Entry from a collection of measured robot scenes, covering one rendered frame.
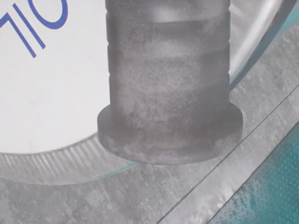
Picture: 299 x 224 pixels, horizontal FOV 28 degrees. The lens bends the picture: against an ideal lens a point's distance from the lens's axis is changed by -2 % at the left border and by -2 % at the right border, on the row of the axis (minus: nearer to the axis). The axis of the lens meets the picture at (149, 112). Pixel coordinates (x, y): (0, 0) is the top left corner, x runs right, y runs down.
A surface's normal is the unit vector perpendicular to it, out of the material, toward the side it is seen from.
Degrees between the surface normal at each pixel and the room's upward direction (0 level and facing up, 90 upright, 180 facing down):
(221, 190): 0
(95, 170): 90
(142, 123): 70
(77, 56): 90
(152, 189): 0
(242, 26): 93
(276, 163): 0
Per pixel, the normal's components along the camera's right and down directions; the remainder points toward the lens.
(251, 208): 0.61, -0.18
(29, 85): -0.62, 0.49
